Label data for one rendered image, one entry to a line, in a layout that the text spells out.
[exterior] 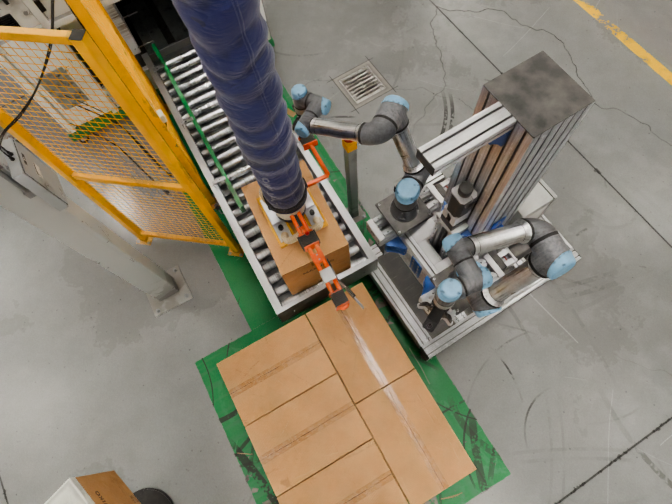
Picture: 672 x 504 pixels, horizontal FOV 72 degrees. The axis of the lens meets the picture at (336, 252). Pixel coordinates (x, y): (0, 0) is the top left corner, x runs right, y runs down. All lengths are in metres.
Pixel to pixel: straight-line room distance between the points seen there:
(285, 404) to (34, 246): 2.53
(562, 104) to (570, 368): 2.24
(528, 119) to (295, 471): 2.08
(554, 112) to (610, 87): 3.06
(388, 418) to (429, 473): 0.34
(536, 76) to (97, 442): 3.35
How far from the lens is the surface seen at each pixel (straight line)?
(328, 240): 2.50
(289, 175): 2.09
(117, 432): 3.67
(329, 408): 2.73
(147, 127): 2.28
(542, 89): 1.69
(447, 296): 1.58
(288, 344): 2.79
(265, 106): 1.67
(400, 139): 2.16
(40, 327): 4.11
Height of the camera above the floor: 3.26
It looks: 69 degrees down
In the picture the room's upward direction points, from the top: 10 degrees counter-clockwise
